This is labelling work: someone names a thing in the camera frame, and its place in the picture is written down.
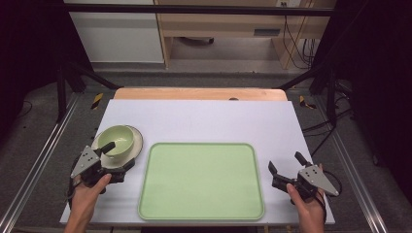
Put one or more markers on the light wooden desk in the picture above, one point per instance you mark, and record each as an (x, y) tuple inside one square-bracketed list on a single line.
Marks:
[(220, 24)]

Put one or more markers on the cream plate with dark rim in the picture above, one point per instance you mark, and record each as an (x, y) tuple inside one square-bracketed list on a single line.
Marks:
[(138, 145)]

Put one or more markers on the aluminium floor rail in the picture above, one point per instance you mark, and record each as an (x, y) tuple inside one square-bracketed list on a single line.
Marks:
[(39, 161), (353, 174)]

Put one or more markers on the person's right hand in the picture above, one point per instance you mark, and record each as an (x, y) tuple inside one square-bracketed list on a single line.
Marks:
[(307, 207)]

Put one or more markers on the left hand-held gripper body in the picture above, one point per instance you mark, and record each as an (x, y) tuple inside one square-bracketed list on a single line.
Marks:
[(85, 161)]

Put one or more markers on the wooden table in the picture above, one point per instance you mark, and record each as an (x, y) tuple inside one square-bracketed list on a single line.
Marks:
[(181, 93)]

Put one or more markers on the yellow black floor tape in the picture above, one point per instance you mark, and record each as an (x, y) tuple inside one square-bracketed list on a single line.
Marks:
[(96, 101), (304, 103)]

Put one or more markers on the black angled frame stand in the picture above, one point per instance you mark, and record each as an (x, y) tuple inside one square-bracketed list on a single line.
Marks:
[(331, 93), (61, 90)]

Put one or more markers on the light green tray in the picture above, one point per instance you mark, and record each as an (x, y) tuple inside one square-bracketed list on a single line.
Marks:
[(200, 181)]

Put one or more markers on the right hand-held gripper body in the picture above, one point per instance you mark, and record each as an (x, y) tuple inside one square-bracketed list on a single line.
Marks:
[(315, 181)]

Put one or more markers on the white cabinet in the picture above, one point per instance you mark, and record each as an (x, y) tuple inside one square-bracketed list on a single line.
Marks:
[(116, 35)]

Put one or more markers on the light green bowl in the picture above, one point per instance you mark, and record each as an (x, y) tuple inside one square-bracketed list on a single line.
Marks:
[(119, 137)]

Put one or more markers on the black horizontal frame bar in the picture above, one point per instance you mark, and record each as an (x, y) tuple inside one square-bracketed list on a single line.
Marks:
[(194, 9)]

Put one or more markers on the person's left hand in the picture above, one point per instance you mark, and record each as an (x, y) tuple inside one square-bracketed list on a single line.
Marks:
[(85, 195)]

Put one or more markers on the dark object under desk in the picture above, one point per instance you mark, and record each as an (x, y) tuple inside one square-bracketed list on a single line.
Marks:
[(197, 40)]

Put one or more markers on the black curtain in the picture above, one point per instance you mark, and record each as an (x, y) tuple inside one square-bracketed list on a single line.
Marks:
[(379, 81), (29, 45)]

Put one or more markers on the white table board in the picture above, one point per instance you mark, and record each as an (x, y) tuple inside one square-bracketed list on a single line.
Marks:
[(200, 123)]

